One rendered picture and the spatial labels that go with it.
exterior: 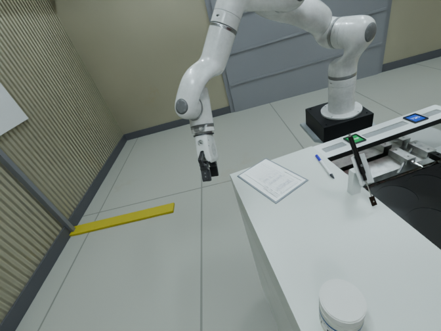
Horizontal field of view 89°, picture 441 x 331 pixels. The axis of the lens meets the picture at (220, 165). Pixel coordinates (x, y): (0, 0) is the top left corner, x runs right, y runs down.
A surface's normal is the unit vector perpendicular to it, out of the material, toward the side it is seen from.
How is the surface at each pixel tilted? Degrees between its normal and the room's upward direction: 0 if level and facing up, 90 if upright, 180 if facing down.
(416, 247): 0
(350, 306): 0
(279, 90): 90
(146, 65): 90
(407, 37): 90
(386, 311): 0
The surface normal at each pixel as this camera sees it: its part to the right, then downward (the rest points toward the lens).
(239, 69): 0.07, 0.56
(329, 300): -0.25, -0.80
